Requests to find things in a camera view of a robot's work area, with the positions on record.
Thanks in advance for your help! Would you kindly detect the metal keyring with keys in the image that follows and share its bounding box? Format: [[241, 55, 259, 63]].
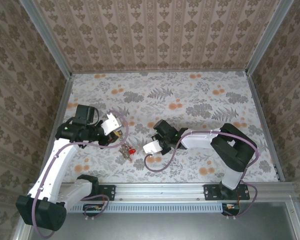
[[118, 142, 134, 163]]

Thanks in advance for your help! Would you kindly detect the floral patterned table cover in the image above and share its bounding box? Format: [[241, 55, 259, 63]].
[[43, 71, 281, 185]]

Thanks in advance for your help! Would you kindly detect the grey metal sheet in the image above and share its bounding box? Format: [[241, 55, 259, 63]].
[[14, 202, 300, 240]]

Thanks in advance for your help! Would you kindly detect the aluminium frame rail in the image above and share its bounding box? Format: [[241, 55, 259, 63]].
[[247, 72, 286, 183], [41, 74, 75, 173], [70, 68, 248, 75]]

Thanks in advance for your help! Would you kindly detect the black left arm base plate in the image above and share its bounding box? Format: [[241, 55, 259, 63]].
[[93, 184, 116, 201]]

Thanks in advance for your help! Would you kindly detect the aluminium mounting rail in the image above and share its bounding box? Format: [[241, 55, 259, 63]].
[[59, 183, 251, 202]]

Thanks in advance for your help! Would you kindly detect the grey slotted cable duct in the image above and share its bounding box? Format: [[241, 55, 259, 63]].
[[64, 201, 241, 214]]

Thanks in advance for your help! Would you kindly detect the small controller board with wires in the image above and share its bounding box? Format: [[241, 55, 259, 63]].
[[222, 202, 241, 215], [84, 204, 103, 213]]

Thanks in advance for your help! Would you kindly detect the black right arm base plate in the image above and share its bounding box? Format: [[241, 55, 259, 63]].
[[203, 183, 251, 201]]

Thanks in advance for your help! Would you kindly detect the aluminium frame post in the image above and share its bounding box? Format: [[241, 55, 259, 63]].
[[19, 0, 73, 79], [244, 0, 295, 76]]

